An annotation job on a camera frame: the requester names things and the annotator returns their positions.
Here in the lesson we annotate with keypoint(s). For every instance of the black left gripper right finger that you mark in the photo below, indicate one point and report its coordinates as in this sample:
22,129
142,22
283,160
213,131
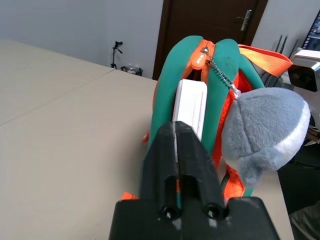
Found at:
197,160

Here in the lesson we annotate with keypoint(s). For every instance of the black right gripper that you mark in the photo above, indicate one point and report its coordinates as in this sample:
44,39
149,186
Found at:
315,135

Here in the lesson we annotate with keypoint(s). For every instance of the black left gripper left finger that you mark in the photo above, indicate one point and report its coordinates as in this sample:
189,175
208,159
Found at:
160,162

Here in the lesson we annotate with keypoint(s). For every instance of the grey white plush toy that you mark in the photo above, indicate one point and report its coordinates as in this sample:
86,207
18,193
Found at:
262,125

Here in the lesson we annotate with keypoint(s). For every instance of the white Unitree box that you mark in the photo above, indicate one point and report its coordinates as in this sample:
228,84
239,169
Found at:
190,105

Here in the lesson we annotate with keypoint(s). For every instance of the orange and teal backpack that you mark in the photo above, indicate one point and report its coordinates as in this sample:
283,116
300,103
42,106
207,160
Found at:
225,57

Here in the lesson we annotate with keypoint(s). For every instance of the olive trouser leg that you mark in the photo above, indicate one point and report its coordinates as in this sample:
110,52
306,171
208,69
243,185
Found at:
307,222

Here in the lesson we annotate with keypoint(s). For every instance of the black bin with clutter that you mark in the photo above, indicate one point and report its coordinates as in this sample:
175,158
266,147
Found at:
137,72

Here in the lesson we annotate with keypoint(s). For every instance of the black antenna rods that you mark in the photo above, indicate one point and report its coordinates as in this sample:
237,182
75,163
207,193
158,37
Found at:
284,45

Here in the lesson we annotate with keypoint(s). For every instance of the computer monitor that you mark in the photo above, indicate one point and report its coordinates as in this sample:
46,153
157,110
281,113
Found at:
313,32

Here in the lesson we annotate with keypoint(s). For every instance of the black tripod stand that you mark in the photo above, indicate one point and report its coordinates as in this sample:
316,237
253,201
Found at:
117,45

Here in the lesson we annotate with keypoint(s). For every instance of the dark brown door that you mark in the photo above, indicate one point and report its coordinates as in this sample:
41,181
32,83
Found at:
200,20

